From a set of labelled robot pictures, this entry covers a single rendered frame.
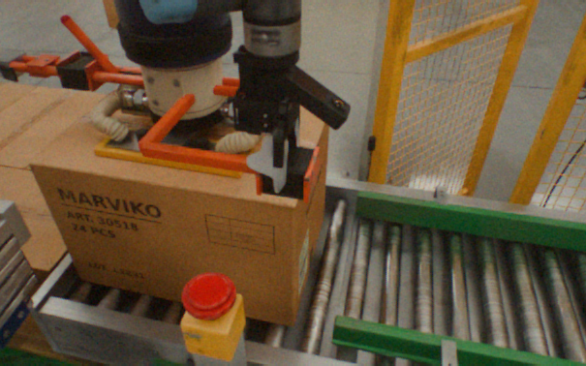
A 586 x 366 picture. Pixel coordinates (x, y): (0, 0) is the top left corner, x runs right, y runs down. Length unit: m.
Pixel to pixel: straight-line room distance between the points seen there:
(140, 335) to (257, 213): 0.43
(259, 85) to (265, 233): 0.38
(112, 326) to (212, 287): 0.59
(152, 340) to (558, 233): 1.13
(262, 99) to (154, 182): 0.39
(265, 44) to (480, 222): 0.99
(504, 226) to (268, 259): 0.75
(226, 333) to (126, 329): 0.57
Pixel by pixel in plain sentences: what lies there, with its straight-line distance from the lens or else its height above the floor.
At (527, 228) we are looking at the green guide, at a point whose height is 0.61.
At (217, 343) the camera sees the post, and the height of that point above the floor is 0.97.
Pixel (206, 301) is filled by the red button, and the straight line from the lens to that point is 0.59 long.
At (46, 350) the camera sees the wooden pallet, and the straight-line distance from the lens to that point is 1.94.
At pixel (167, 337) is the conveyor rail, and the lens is 1.11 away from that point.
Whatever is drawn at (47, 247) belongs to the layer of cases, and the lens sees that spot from 1.50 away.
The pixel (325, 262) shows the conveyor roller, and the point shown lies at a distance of 1.28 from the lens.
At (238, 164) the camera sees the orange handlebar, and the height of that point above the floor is 1.08.
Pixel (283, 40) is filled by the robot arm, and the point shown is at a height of 1.30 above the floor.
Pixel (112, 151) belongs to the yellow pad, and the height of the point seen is 0.97.
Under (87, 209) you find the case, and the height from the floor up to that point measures 0.83.
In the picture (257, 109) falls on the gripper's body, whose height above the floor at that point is 1.20.
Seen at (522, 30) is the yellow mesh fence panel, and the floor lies 0.92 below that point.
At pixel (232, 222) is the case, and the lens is 0.92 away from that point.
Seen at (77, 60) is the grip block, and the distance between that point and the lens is 1.16.
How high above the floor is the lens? 1.51
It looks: 39 degrees down
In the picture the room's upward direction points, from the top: straight up
